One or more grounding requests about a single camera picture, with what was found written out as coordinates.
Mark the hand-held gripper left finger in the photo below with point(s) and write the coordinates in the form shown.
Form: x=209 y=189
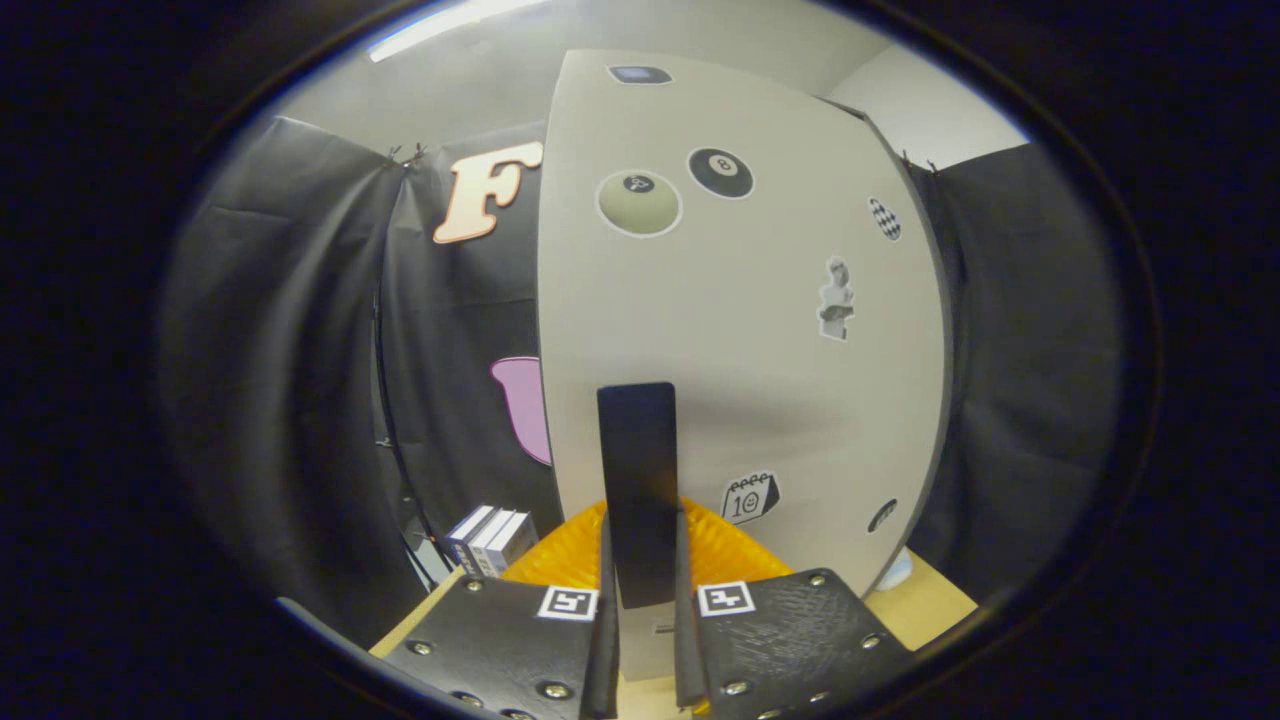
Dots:
x=606 y=640

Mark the black backdrop cloth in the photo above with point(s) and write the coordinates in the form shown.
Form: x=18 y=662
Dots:
x=280 y=380

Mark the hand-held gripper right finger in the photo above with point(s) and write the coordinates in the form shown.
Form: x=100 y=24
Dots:
x=686 y=640

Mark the white cabinet door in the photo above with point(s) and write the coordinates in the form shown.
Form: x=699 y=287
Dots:
x=740 y=330

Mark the small white container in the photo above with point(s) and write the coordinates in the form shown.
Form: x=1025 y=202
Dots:
x=897 y=570

